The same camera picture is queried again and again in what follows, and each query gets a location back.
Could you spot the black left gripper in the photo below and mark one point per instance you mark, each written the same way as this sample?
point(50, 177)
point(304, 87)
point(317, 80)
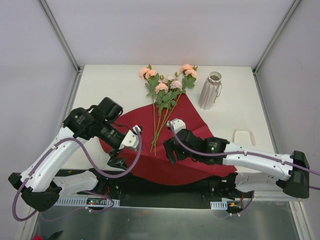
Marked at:
point(117, 152)

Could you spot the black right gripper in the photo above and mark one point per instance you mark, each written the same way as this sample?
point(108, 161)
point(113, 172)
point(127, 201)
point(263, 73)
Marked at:
point(173, 146)

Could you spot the pink artificial flower stem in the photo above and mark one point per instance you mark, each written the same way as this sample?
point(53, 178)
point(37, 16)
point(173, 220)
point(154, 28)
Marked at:
point(170, 101)

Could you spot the peach artificial flower stem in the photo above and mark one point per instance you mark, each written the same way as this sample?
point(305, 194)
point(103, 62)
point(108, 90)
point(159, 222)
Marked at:
point(157, 87)

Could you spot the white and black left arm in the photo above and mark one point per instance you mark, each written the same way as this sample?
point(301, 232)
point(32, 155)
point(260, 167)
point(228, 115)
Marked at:
point(40, 187)

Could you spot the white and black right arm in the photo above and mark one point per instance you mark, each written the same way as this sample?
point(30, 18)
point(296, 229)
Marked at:
point(288, 172)

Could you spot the white ribbed ceramic vase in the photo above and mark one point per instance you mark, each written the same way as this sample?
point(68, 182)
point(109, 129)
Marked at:
point(211, 90)

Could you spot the cream ribbon piece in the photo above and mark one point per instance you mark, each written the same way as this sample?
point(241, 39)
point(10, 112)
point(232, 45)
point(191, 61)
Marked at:
point(244, 138)

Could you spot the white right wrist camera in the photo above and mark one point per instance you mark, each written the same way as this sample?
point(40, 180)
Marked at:
point(176, 124)

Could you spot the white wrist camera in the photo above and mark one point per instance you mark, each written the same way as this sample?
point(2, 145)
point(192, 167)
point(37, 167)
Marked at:
point(132, 139)
point(176, 124)

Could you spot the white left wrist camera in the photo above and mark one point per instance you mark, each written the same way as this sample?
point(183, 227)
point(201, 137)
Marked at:
point(132, 139)

